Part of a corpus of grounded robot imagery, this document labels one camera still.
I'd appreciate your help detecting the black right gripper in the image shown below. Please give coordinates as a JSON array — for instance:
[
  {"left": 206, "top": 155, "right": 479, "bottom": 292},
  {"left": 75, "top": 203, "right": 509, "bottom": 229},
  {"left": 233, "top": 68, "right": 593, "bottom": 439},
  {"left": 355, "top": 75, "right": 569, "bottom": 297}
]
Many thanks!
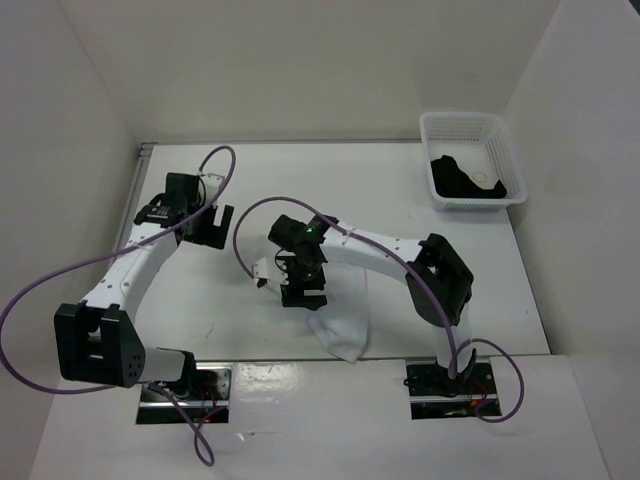
[{"left": 276, "top": 255, "right": 327, "bottom": 311}]

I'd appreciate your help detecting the white skirt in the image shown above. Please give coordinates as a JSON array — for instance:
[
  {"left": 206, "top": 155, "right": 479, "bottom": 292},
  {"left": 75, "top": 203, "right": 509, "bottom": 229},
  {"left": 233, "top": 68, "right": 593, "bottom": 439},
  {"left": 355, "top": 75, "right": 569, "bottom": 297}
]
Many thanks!
[{"left": 305, "top": 264, "right": 370, "bottom": 364}]

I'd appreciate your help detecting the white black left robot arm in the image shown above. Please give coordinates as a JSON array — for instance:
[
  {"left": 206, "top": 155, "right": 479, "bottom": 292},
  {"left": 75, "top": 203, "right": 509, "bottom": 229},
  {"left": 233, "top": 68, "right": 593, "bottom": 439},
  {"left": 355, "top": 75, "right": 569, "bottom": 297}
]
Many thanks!
[{"left": 54, "top": 171, "right": 234, "bottom": 400}]

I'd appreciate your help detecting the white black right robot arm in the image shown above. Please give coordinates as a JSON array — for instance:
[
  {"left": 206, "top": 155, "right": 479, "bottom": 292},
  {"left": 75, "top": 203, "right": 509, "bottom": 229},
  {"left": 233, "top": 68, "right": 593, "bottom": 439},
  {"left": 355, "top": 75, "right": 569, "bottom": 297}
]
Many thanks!
[{"left": 268, "top": 215, "right": 477, "bottom": 397}]

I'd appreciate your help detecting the black skirt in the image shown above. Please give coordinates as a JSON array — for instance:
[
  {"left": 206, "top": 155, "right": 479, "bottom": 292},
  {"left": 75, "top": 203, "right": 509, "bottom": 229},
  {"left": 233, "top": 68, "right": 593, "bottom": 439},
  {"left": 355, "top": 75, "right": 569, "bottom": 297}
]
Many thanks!
[{"left": 430, "top": 155, "right": 507, "bottom": 199}]

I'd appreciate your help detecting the white plastic laundry basket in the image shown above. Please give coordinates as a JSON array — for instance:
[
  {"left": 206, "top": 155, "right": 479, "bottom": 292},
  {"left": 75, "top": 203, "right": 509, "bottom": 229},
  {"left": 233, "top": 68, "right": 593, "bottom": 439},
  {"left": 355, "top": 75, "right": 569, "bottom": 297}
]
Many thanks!
[{"left": 419, "top": 112, "right": 528, "bottom": 212}]

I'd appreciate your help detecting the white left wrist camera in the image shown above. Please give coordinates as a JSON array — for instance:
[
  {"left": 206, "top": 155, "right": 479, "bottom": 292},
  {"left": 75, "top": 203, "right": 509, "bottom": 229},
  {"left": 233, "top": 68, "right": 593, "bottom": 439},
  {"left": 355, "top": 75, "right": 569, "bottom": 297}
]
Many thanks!
[{"left": 197, "top": 172, "right": 225, "bottom": 205}]

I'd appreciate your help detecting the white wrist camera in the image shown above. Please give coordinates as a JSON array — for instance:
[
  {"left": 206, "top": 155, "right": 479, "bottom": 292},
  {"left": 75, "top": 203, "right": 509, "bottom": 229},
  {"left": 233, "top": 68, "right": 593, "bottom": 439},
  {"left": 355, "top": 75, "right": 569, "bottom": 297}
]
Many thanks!
[
  {"left": 197, "top": 172, "right": 225, "bottom": 205},
  {"left": 251, "top": 257, "right": 288, "bottom": 288}
]

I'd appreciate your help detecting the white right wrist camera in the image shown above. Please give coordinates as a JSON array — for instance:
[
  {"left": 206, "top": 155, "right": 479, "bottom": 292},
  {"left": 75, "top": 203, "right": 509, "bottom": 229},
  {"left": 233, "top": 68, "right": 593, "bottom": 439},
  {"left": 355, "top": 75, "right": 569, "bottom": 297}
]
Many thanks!
[{"left": 251, "top": 257, "right": 288, "bottom": 288}]

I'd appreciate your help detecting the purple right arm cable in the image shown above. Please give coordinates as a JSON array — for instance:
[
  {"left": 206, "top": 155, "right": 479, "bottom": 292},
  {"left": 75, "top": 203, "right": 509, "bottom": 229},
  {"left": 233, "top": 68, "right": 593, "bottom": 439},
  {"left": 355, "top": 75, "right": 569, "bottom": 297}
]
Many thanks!
[{"left": 233, "top": 197, "right": 525, "bottom": 424}]

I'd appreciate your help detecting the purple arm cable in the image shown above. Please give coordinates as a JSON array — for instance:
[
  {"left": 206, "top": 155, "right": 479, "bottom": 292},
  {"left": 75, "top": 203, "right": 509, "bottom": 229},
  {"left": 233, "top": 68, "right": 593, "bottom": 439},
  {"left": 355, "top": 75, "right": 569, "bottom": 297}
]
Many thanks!
[
  {"left": 233, "top": 197, "right": 525, "bottom": 424},
  {"left": 0, "top": 144, "right": 237, "bottom": 464}
]

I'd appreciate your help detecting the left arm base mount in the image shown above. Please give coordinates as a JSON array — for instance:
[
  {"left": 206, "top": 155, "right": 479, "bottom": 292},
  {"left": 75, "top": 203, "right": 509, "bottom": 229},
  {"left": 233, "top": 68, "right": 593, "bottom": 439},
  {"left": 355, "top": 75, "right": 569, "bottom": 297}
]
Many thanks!
[{"left": 136, "top": 362, "right": 233, "bottom": 425}]

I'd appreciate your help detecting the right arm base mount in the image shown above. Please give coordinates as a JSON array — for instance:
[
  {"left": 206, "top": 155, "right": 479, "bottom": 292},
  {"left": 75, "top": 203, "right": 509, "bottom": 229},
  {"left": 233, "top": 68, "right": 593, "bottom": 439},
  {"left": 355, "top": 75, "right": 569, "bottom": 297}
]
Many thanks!
[{"left": 403, "top": 360, "right": 502, "bottom": 420}]

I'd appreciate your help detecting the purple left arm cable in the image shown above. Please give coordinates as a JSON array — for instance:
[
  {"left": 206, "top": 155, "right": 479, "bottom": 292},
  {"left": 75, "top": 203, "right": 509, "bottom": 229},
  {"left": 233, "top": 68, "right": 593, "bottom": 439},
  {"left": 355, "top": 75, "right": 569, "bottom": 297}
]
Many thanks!
[{"left": 0, "top": 144, "right": 237, "bottom": 464}]

